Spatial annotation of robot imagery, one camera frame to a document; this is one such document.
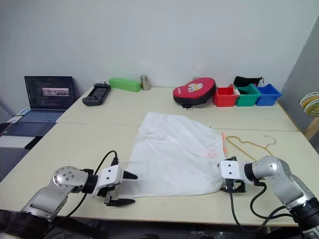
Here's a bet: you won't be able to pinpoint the green rectangular box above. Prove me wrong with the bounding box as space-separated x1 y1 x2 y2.
108 77 141 93

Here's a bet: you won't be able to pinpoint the green plastic bin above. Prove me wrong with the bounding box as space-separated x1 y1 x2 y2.
232 83 262 107

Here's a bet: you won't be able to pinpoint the black handheld controller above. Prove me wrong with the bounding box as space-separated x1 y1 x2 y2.
82 83 112 107

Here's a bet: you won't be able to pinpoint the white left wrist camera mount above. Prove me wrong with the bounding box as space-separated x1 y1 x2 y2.
95 166 125 197

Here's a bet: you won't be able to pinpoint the black drawstring pouch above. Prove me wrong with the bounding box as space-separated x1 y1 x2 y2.
233 75 264 89

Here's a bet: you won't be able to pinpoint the red plastic bin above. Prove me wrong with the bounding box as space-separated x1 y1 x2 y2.
212 86 239 108

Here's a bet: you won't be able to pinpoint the white shorts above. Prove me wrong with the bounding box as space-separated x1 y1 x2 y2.
127 111 226 198

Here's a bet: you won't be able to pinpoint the bundle of coloured hangers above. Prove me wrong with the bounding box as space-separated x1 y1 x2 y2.
299 92 319 117

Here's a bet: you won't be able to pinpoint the open laptop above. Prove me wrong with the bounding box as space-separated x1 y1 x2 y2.
16 75 77 123

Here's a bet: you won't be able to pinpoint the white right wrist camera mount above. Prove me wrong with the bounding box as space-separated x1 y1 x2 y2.
220 160 246 181

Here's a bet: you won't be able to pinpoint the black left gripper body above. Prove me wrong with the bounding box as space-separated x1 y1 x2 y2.
98 171 128 207

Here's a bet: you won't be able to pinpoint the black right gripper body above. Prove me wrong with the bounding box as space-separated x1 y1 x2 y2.
225 178 247 194

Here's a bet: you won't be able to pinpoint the gold wire hanger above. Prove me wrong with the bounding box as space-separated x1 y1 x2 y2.
225 134 278 162

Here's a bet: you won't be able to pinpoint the red paddle case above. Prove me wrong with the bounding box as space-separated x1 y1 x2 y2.
172 76 217 111

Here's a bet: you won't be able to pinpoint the white flat pad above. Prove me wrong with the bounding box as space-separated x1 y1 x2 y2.
0 135 28 149

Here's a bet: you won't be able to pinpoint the grey perforated panel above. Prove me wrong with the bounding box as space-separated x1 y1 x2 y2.
0 147 26 183

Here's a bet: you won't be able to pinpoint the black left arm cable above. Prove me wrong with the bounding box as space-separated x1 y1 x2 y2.
48 150 119 226

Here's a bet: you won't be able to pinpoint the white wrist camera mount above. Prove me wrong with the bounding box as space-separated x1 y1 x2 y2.
220 160 246 181
95 166 125 197

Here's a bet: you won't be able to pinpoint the blue plastic bin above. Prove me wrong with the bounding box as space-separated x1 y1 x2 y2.
255 83 283 107

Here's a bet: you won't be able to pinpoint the wooden rack post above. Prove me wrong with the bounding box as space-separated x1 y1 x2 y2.
304 114 319 141

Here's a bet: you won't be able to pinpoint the metal cup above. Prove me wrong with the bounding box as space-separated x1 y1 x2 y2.
139 75 151 91

